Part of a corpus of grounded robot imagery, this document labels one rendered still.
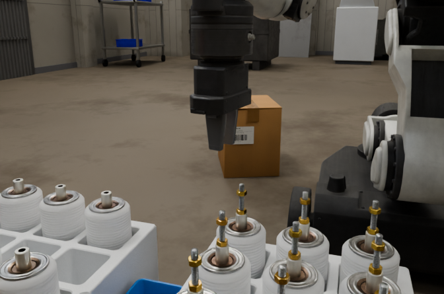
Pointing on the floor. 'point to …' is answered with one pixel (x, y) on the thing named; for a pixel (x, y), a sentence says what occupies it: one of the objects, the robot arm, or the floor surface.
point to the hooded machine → (355, 26)
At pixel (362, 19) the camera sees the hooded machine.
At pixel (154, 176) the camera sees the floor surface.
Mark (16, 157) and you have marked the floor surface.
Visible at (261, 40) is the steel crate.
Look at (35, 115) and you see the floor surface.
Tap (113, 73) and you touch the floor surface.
